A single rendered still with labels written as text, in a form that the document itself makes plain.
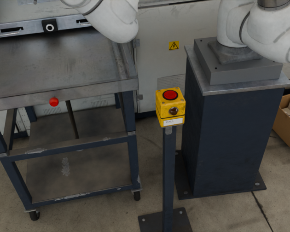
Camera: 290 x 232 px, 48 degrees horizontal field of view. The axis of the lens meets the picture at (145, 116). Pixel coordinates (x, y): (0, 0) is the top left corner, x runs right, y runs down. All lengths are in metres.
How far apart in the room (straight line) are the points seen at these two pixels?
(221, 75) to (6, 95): 0.80
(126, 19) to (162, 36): 0.95
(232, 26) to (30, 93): 0.77
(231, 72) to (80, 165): 0.95
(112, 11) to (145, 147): 1.26
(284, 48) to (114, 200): 1.19
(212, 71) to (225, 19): 0.20
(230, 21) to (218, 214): 1.00
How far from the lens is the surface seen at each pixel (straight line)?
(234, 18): 1.28
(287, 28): 1.15
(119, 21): 0.98
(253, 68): 1.35
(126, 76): 1.21
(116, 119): 2.03
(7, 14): 1.54
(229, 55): 1.37
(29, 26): 1.54
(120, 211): 1.83
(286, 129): 2.18
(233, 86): 1.35
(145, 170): 1.97
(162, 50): 1.97
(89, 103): 2.13
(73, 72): 1.28
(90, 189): 1.72
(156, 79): 2.07
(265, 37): 1.16
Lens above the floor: 1.56
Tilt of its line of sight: 43 degrees down
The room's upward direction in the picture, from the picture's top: 3 degrees counter-clockwise
